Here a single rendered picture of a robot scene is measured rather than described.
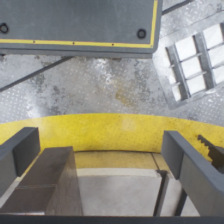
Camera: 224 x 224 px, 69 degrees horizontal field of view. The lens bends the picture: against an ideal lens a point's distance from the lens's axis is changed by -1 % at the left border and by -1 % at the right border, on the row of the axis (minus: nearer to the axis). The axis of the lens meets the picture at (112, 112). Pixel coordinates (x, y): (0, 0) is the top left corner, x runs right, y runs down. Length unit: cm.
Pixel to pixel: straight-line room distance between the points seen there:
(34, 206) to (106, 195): 51
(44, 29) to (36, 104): 55
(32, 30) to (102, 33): 28
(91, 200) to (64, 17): 92
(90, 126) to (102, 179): 37
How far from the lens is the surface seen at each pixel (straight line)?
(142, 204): 108
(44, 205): 57
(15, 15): 82
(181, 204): 109
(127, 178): 94
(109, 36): 72
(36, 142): 17
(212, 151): 112
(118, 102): 107
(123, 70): 104
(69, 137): 118
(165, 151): 16
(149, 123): 114
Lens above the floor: 104
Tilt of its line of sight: 73 degrees down
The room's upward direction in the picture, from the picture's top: 176 degrees clockwise
